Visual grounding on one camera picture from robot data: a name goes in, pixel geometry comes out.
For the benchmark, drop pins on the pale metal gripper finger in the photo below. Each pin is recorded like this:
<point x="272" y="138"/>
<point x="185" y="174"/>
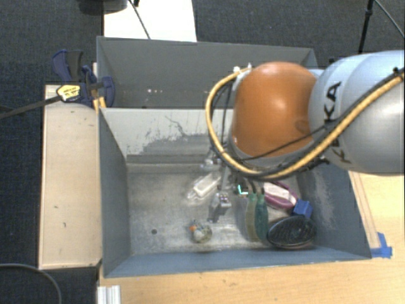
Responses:
<point x="218" y="206"/>
<point x="204" y="187"/>

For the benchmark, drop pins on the small grey and orange toy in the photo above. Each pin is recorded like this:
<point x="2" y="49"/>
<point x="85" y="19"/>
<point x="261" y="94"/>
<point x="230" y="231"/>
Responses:
<point x="201" y="232"/>

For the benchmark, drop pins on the grey metal bin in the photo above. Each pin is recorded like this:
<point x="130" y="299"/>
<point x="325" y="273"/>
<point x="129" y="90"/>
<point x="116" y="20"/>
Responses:
<point x="164" y="214"/>

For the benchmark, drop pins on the purple and white brush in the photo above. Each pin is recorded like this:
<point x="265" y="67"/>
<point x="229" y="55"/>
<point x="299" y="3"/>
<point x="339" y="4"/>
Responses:
<point x="280" y="196"/>

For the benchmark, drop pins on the small blue block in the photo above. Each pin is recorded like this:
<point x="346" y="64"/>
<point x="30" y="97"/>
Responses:
<point x="302" y="208"/>

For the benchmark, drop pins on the pale wood board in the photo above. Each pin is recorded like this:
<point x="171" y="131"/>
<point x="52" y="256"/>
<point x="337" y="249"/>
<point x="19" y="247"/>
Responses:
<point x="69" y="182"/>

